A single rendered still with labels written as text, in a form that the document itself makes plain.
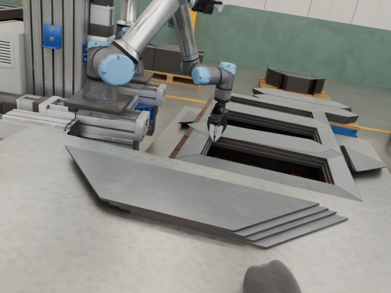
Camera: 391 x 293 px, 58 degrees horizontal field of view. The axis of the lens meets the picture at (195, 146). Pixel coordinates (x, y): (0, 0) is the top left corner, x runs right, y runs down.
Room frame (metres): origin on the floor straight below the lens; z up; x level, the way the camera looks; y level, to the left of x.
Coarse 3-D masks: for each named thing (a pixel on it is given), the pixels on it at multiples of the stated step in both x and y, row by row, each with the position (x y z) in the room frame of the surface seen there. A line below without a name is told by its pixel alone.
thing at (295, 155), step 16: (240, 112) 2.04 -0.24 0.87; (288, 112) 2.32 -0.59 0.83; (304, 112) 2.31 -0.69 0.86; (288, 128) 1.99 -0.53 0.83; (304, 128) 1.98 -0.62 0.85; (208, 144) 1.54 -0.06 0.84; (224, 144) 1.59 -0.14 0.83; (240, 144) 1.59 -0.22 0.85; (256, 144) 1.58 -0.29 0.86; (288, 160) 1.55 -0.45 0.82; (304, 160) 1.54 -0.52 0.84; (320, 160) 1.54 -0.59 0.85
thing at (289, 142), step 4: (284, 136) 1.74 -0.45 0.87; (288, 136) 1.75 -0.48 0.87; (284, 140) 1.68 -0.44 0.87; (288, 140) 1.69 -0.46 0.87; (292, 140) 1.70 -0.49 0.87; (296, 140) 1.71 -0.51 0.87; (284, 144) 1.63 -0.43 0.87; (288, 144) 1.64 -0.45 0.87; (292, 144) 1.64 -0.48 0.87; (296, 144) 1.65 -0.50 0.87; (292, 148) 1.59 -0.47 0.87; (296, 148) 1.60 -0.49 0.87
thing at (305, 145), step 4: (300, 140) 1.72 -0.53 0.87; (304, 140) 1.73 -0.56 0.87; (308, 140) 1.74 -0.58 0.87; (300, 144) 1.66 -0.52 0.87; (304, 144) 1.67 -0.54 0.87; (308, 144) 1.68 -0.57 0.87; (312, 144) 1.69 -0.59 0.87; (300, 148) 1.61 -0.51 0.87; (304, 148) 1.62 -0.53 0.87; (308, 148) 1.63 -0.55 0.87; (312, 148) 1.63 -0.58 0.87; (312, 152) 1.58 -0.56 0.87; (316, 152) 1.59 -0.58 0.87
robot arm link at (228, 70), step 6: (222, 66) 1.52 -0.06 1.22; (228, 66) 1.51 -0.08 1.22; (234, 66) 1.52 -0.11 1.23; (222, 72) 1.50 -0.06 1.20; (228, 72) 1.51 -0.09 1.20; (234, 72) 1.53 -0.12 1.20; (222, 78) 1.49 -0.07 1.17; (228, 78) 1.51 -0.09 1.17; (222, 84) 1.51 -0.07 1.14; (228, 84) 1.51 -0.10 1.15; (228, 90) 1.51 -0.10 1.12
